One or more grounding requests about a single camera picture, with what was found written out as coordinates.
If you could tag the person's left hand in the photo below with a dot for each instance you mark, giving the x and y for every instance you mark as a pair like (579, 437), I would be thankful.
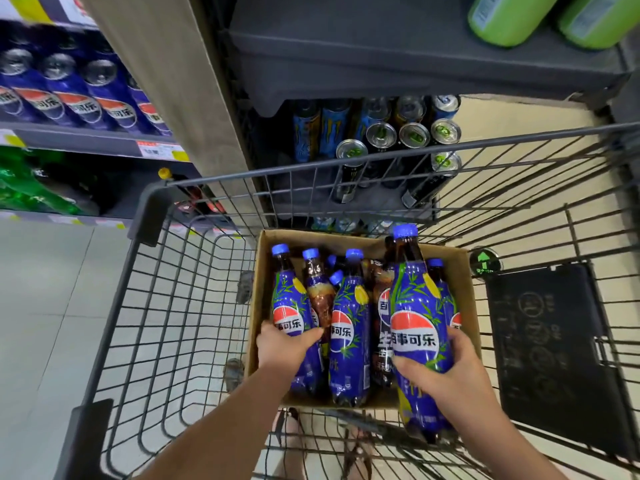
(285, 352)

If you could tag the person's right hand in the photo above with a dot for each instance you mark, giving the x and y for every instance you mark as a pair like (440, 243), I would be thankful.
(450, 389)

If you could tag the blue Pepsi bottles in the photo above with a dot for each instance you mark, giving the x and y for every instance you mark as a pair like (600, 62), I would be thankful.
(350, 344)

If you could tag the black cap Pepsi bottle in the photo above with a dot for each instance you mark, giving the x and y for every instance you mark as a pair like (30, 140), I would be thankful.
(384, 334)

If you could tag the brown cardboard box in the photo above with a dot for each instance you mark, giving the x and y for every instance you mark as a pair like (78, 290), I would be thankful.
(325, 242)

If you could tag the person's right forearm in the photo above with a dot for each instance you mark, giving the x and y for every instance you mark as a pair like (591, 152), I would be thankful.
(505, 459)

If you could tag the person's left forearm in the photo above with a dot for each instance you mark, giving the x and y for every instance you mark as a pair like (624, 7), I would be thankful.
(225, 434)

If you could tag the person's right foot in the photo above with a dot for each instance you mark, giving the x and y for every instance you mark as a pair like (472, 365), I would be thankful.
(350, 464)

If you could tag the rows of bright green bottles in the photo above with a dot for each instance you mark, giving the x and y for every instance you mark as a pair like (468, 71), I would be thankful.
(30, 189)

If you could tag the black cart seat panel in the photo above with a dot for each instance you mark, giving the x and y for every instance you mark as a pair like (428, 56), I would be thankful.
(550, 354)

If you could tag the green arrow floor sticker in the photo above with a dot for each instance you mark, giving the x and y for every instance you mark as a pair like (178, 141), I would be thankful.
(484, 262)

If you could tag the cluster of energy drink cans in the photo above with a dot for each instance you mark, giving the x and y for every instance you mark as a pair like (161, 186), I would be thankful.
(380, 139)

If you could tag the rows of green tall cans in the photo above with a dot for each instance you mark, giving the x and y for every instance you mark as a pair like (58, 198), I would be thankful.
(505, 19)

